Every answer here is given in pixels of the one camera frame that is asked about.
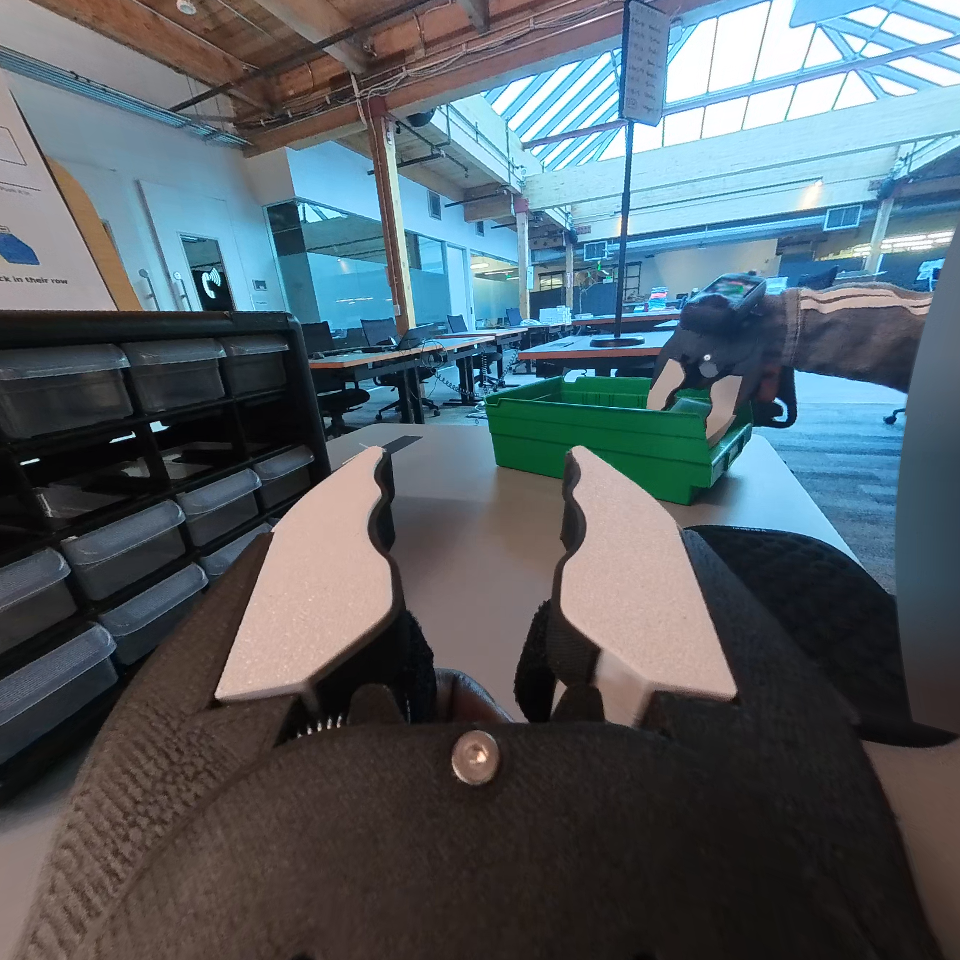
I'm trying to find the black office chair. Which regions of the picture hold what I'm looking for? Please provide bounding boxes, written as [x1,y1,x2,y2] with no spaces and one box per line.
[360,316,444,421]
[300,321,372,436]

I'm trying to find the frosted glass partition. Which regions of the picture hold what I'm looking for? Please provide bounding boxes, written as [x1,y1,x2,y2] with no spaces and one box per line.
[264,198,451,331]

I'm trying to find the white instruction poster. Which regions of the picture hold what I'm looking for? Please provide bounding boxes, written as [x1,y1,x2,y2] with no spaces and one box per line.
[0,71,120,312]

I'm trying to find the tan wooden board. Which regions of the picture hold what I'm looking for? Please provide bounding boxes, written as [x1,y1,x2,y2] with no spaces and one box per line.
[45,156,144,312]

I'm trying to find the person's left hand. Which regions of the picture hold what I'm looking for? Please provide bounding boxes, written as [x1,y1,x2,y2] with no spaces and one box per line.
[435,669,519,725]

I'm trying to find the wooden support post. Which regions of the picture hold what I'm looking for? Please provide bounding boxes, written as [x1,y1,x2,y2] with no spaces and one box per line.
[513,196,534,320]
[366,97,417,335]

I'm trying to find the green plastic bin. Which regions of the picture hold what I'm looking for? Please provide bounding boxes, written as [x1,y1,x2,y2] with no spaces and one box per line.
[483,375,755,507]

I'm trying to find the black drawer cabinet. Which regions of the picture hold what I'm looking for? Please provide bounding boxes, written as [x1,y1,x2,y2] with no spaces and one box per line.
[0,309,333,804]

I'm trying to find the orange-edged office desk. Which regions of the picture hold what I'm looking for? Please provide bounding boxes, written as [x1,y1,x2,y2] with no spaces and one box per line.
[307,326,530,421]
[517,330,676,376]

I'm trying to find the rows of cabinet drawers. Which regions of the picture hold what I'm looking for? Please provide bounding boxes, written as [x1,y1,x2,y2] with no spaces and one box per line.
[0,335,316,766]

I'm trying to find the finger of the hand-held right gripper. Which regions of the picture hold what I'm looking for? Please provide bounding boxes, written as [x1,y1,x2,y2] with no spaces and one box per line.
[646,358,695,414]
[705,372,745,444]

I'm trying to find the black textured cloth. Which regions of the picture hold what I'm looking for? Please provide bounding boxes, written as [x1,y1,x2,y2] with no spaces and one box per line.
[686,523,901,747]

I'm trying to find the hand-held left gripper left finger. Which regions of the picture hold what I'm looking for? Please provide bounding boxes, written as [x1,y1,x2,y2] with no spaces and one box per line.
[213,446,408,705]

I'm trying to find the white door with phone icon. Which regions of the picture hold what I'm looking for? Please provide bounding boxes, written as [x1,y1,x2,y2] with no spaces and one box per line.
[176,231,240,312]

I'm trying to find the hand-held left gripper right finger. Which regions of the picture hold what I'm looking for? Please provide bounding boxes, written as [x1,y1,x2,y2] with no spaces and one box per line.
[553,444,740,729]

